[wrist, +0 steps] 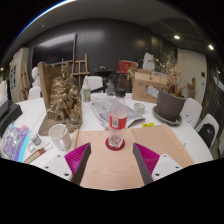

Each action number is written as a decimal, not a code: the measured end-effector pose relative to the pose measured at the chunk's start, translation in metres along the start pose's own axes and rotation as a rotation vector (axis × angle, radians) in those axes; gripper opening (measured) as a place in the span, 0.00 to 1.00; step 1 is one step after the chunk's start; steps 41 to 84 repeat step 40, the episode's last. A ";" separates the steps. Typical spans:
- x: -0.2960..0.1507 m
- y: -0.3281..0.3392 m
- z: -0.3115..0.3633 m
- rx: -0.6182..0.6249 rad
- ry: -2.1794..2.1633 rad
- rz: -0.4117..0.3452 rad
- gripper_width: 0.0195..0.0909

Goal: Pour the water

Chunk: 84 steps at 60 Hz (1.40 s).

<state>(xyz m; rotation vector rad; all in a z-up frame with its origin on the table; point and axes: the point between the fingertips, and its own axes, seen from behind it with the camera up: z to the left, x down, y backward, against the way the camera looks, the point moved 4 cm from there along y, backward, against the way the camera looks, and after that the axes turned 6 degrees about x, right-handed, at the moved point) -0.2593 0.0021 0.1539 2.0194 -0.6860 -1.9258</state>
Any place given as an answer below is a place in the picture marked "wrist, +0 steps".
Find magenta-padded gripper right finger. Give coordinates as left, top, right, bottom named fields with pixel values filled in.
left=131, top=142, right=184, bottom=186

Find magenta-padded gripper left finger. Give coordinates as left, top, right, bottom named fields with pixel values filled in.
left=41, top=142, right=92, bottom=186

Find clear red-label drink bottle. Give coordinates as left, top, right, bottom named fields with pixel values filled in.
left=108, top=87, right=129, bottom=149

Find light wooden drawing board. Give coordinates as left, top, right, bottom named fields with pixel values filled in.
left=70, top=128, right=148, bottom=192
left=128, top=123, right=196, bottom=169

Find white ceramic mug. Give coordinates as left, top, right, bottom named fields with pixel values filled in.
left=48, top=123, right=73, bottom=152

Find flat round red coaster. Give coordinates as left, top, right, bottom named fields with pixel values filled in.
left=104, top=137, right=126, bottom=152

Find wooden red-banded brush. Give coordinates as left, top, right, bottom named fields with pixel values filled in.
left=23, top=142, right=54, bottom=165

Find grey plant saucer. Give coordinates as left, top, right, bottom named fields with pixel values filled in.
left=151, top=105, right=184, bottom=127

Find small white-lidded paint jar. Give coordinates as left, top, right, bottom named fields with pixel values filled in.
left=29, top=130, right=42, bottom=147

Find small white cup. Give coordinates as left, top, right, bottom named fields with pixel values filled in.
left=133, top=102, right=146, bottom=115

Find dried plant in grey pot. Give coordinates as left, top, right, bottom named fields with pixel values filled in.
left=154, top=53, right=188, bottom=123

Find colourful purple and cyan print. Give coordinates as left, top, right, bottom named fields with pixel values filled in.
left=0, top=123, right=32, bottom=163

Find golden figure sculpture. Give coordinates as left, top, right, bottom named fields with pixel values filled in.
left=46, top=63, right=83, bottom=131

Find black backpack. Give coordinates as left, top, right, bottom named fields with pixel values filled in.
left=199, top=122, right=217, bottom=148

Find white plastic chair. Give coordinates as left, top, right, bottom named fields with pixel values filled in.
left=179, top=97, right=204, bottom=128
left=194, top=113, right=220, bottom=149

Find green-label spray bottle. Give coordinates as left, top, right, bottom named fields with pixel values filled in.
left=82, top=75, right=92, bottom=103

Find brown cardboard box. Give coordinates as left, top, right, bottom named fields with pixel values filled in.
left=131, top=68, right=168, bottom=104

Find clear glass bottle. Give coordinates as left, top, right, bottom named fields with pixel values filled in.
left=105, top=74, right=117, bottom=98

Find black flat boxes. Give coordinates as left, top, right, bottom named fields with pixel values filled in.
left=0, top=99, right=24, bottom=138

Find dark mesh chair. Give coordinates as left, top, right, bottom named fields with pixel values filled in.
left=114, top=71, right=134, bottom=94

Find wooden figure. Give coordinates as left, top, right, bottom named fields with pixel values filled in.
left=187, top=77, right=198, bottom=99

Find wooden easel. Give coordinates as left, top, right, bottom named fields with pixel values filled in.
left=19, top=63, right=33, bottom=101
left=61, top=53, right=91, bottom=89

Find white plaster bust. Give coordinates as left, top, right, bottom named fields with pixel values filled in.
left=30, top=66, right=42, bottom=88

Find red box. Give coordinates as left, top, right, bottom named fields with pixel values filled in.
left=117, top=59, right=138, bottom=74

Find white wrapped statue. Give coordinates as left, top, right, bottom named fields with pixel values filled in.
left=142, top=52, right=156, bottom=72

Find white cabinet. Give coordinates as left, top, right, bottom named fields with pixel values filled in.
left=9, top=47, right=31, bottom=103

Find round ceiling spotlights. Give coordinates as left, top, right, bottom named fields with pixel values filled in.
left=173, top=34, right=215, bottom=52

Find long ceiling light panel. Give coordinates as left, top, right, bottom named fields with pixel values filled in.
left=13, top=0, right=78, bottom=43

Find black wall screen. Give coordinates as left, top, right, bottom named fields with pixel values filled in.
left=31, top=32, right=77, bottom=66

